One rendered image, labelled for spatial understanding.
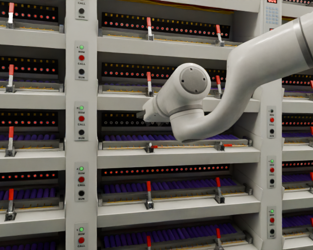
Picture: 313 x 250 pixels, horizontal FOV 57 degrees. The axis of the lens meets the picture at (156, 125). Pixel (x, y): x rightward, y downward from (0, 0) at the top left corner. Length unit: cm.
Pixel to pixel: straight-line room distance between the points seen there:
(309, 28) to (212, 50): 59
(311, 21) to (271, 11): 71
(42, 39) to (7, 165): 39
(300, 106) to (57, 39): 93
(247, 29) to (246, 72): 74
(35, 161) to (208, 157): 58
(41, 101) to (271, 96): 82
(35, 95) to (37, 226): 40
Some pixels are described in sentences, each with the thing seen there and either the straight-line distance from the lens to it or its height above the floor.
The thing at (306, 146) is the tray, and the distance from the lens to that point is 135.
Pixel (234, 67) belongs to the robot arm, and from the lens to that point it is 57.
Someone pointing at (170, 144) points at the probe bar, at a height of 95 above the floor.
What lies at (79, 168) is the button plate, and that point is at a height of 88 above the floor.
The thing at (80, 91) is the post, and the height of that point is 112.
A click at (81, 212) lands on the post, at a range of 97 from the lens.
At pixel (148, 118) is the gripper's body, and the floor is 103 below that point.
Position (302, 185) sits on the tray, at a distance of 139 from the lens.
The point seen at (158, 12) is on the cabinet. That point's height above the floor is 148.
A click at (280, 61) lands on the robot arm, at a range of 55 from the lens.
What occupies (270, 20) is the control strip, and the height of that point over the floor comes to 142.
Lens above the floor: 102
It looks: level
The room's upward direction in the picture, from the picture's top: straight up
